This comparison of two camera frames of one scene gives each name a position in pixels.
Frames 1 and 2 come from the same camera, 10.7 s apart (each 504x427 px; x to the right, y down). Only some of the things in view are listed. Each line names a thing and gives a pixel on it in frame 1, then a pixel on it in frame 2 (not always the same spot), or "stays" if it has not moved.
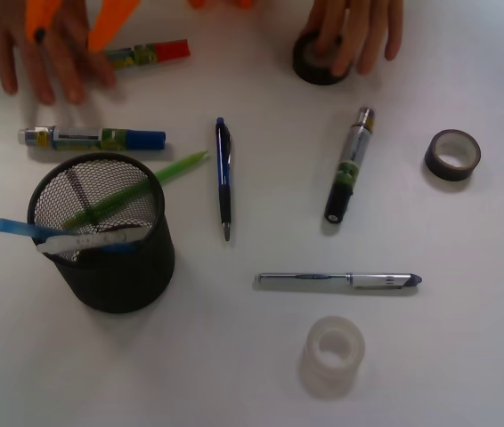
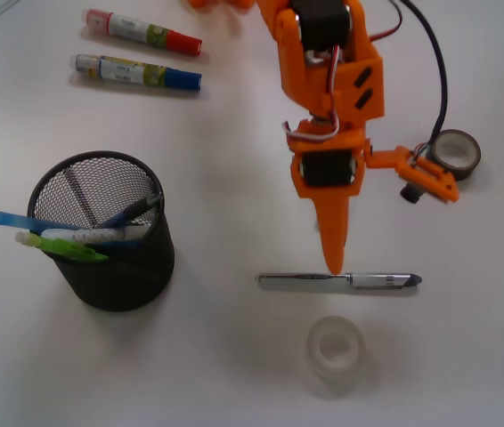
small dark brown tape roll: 451,155 stays
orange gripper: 239,4 to 328,161
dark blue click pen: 223,153 to 131,213
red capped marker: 146,54 to 134,29
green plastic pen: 134,189 to 64,248
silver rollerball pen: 359,279 stays
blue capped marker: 76,139 to 125,70
